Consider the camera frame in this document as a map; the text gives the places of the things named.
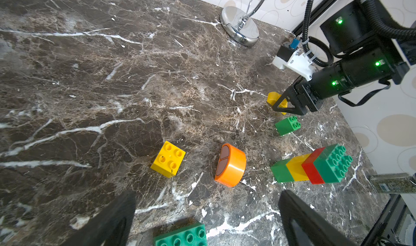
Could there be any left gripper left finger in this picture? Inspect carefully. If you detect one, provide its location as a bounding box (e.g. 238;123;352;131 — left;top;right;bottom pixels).
62;190;136;246

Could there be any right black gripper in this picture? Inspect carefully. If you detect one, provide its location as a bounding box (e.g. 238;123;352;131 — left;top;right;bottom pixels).
272;55;410;116

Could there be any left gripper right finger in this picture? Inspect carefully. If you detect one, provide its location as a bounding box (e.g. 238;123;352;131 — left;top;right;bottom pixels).
278;190;355;246

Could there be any yellow square lego back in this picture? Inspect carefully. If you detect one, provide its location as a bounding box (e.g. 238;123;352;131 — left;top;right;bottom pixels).
266;92;288;108

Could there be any yellow square lego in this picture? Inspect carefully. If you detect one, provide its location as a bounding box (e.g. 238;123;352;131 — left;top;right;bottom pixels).
266;92;288;108
151;141;186;178
286;154;310;182

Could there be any red long lego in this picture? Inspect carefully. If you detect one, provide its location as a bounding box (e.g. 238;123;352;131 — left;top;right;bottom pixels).
302;147;325;185

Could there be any green long lego back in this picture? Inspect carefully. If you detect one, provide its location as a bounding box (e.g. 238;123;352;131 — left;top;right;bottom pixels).
313;144;353;183

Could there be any green long lego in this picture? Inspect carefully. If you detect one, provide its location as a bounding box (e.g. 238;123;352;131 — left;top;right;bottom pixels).
313;144;353;183
153;222;208;246

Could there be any green square lego front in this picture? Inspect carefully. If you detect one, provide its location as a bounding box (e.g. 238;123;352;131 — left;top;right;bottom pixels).
270;159;294;183

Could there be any green square lego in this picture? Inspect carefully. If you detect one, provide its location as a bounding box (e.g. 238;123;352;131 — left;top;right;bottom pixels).
270;159;294;183
275;116;301;136

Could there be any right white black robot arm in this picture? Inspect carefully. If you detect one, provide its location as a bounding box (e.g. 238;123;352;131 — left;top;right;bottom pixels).
267;0;416;116

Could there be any green square lego middle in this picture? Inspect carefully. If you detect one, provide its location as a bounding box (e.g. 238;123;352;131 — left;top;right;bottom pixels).
275;116;301;136

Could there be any green long lego front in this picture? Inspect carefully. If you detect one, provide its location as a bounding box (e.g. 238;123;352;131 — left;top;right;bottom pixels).
153;222;208;246

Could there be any orange round lego piece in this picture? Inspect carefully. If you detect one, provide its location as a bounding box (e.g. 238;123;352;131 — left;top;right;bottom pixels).
214;143;247;187

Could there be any chrome hook stand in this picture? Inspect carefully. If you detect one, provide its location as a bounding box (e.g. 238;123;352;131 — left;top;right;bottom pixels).
219;0;265;47

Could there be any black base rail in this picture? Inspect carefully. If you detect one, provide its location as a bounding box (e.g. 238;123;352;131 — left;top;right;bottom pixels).
362;194;416;246

